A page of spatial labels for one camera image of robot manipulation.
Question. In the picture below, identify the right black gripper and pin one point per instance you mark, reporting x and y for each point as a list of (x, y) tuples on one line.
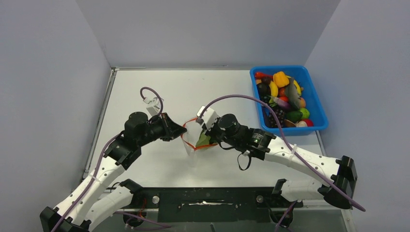
[(211, 133)]

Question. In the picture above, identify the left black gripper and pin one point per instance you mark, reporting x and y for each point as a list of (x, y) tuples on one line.
[(171, 129)]

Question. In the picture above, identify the green leafy vegetable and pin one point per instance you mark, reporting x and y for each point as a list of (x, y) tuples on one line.
[(205, 141)]

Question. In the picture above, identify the clear zip bag orange zipper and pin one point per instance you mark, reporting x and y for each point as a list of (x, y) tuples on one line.
[(189, 140)]

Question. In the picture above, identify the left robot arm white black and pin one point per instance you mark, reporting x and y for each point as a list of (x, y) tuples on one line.
[(84, 209)]

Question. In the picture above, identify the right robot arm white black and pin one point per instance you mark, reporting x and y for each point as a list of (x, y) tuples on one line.
[(333, 179)]

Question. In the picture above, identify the purple grapes bunch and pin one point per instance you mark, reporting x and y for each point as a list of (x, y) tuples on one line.
[(280, 114)]

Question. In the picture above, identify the dark purple plum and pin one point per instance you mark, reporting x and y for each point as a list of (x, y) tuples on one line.
[(263, 89)]

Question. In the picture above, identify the red chili pepper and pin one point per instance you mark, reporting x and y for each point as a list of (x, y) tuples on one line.
[(261, 75)]

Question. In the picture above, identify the purple eggplant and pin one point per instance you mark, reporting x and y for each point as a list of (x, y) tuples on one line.
[(282, 104)]

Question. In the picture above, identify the yellow banana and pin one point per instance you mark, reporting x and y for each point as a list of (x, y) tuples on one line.
[(273, 89)]

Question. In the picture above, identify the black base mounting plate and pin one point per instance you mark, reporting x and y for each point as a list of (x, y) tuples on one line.
[(229, 204)]

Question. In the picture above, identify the red tomato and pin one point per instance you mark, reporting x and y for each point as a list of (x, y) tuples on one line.
[(281, 92)]

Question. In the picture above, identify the green avocado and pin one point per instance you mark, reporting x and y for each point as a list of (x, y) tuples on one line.
[(294, 116)]

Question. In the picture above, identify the yellow bell pepper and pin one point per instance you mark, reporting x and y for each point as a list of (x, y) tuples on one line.
[(281, 79)]

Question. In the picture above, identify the grey fish toy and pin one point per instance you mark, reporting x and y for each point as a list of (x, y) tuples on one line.
[(292, 94)]

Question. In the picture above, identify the green apple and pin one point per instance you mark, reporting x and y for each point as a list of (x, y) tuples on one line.
[(305, 113)]

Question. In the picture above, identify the blue plastic bin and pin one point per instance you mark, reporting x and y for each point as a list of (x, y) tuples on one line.
[(306, 91)]

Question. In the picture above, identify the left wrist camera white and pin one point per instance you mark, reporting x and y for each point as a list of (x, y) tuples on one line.
[(154, 105)]

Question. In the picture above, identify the aluminium table edge rail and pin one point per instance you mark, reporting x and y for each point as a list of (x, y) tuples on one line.
[(100, 121)]

